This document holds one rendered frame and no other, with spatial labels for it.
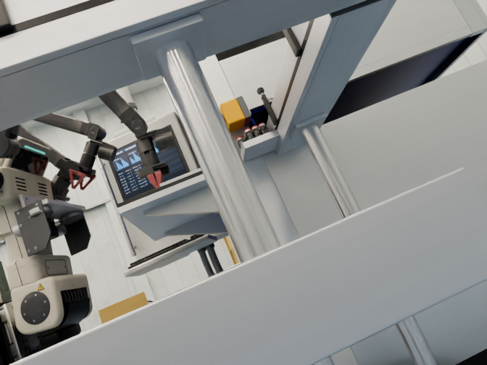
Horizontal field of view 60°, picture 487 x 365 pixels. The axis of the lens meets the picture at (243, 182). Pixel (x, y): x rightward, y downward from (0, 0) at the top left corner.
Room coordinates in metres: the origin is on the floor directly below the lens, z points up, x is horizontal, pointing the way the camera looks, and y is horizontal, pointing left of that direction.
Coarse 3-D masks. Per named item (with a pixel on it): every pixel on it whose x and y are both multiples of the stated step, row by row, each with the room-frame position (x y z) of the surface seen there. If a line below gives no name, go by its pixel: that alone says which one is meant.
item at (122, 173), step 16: (160, 128) 2.22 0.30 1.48; (176, 128) 2.22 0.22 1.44; (112, 144) 2.23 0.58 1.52; (128, 144) 2.22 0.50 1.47; (176, 144) 2.22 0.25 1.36; (128, 160) 2.23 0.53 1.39; (160, 160) 2.22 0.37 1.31; (176, 160) 2.22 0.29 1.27; (192, 160) 2.22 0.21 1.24; (112, 176) 2.23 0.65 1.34; (128, 176) 2.23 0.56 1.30; (176, 176) 2.22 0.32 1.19; (128, 192) 2.23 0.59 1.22; (144, 192) 2.23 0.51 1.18; (128, 224) 2.23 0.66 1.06; (144, 240) 2.23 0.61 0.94; (160, 240) 2.23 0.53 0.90; (176, 240) 2.23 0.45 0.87; (144, 256) 2.23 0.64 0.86
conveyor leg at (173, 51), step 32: (160, 32) 0.45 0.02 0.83; (192, 32) 0.47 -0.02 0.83; (160, 64) 0.48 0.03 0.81; (192, 64) 0.48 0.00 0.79; (192, 96) 0.47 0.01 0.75; (192, 128) 0.47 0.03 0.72; (224, 128) 0.48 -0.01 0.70; (224, 160) 0.47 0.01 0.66; (224, 192) 0.47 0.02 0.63; (256, 192) 0.49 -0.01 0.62; (256, 224) 0.47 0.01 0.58
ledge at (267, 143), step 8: (264, 136) 1.14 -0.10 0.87; (272, 136) 1.15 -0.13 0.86; (248, 144) 1.14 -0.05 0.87; (256, 144) 1.14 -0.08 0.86; (264, 144) 1.17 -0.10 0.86; (272, 144) 1.21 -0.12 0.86; (248, 152) 1.18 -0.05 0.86; (256, 152) 1.22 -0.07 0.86; (264, 152) 1.25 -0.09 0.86; (248, 160) 1.26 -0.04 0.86
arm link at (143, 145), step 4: (148, 136) 1.34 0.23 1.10; (152, 136) 1.35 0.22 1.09; (140, 140) 1.33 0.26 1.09; (144, 140) 1.33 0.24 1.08; (148, 140) 1.33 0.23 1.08; (136, 144) 1.34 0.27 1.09; (140, 144) 1.33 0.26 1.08; (144, 144) 1.33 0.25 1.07; (148, 144) 1.33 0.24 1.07; (152, 144) 1.35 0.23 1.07; (156, 144) 1.34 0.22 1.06; (140, 148) 1.33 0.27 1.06; (144, 148) 1.33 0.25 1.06; (148, 148) 1.33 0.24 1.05; (152, 148) 1.34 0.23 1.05; (140, 152) 1.33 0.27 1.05; (148, 152) 1.34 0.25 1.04
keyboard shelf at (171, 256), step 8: (192, 240) 2.00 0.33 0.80; (200, 240) 1.99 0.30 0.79; (208, 240) 2.01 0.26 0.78; (216, 240) 2.16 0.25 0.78; (176, 248) 2.00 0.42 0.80; (184, 248) 2.00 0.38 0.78; (192, 248) 2.04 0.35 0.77; (160, 256) 2.00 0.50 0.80; (168, 256) 2.00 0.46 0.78; (176, 256) 2.08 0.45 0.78; (184, 256) 2.25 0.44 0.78; (144, 264) 2.00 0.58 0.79; (152, 264) 2.00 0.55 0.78; (160, 264) 2.11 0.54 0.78; (128, 272) 2.00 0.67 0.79; (136, 272) 2.01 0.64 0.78; (144, 272) 2.15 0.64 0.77
